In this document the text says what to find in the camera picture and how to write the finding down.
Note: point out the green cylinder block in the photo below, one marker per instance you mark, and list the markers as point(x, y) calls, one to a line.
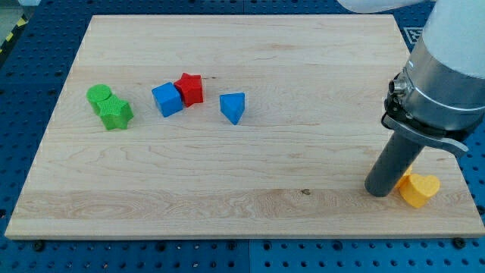
point(97, 94)

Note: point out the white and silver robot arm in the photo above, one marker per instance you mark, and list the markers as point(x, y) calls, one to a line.
point(437, 99)

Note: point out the green star block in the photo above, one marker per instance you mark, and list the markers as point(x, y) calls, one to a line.
point(115, 113)

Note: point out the blue cube block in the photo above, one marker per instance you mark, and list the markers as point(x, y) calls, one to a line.
point(167, 99)

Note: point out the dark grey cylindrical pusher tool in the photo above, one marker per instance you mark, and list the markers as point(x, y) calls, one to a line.
point(395, 159)

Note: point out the wooden board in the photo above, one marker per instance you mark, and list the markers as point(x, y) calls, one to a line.
point(293, 167)

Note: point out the yellow heart block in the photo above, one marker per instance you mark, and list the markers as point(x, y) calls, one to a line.
point(417, 189)

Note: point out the red star block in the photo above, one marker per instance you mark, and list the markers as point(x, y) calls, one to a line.
point(190, 89)

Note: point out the blue triangle block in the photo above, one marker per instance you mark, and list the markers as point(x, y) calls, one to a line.
point(233, 105)

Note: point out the yellow block behind pusher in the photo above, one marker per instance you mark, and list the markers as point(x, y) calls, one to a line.
point(401, 180)

